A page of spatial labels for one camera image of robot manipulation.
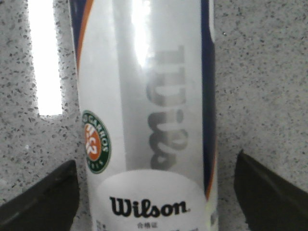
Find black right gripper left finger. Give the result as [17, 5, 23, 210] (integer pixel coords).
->
[0, 160, 79, 231]

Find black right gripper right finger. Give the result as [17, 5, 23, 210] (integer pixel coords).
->
[234, 151, 308, 231]

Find white blue Wilson tennis can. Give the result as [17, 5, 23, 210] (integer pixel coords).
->
[69, 0, 218, 231]

